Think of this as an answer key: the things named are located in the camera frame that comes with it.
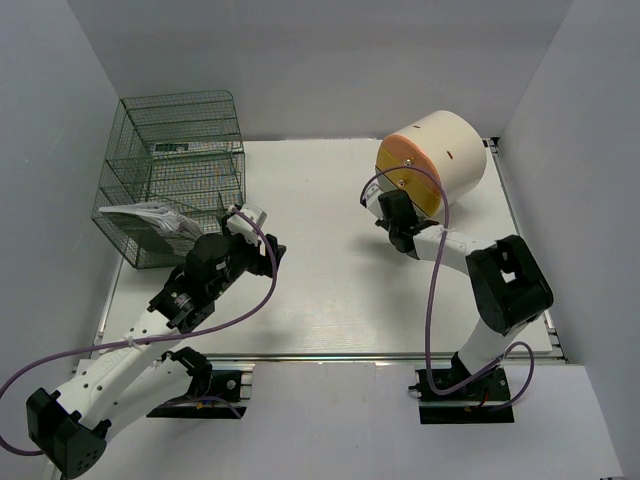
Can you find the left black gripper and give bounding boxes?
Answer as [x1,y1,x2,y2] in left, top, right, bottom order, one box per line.
[210,215,286,299]

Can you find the round white drawer organizer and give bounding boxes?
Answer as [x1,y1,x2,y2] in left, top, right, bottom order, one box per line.
[375,110,487,216]

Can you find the grey setup guide booklet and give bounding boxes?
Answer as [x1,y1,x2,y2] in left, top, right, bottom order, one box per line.
[99,201,205,256]

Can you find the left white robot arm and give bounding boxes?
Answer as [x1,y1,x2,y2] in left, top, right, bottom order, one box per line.
[26,229,286,479]

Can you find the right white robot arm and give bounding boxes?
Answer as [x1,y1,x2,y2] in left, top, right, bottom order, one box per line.
[362,187,554,399]

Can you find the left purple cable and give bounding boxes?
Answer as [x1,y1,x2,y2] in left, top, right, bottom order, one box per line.
[0,207,279,456]

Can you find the purple cable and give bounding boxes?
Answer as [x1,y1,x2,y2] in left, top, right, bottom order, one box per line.
[0,207,279,456]
[360,167,535,411]

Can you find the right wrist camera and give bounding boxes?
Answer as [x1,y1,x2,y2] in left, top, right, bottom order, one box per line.
[360,181,384,219]

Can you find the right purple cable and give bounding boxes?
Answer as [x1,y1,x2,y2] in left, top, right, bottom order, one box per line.
[360,167,535,411]

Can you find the green wire mesh rack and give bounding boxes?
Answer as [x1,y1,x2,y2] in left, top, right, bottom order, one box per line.
[92,90,246,269]

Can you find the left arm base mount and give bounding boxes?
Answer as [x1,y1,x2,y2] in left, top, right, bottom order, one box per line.
[147,347,252,420]

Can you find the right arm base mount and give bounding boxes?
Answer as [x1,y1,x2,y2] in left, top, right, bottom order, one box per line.
[408,367,515,425]

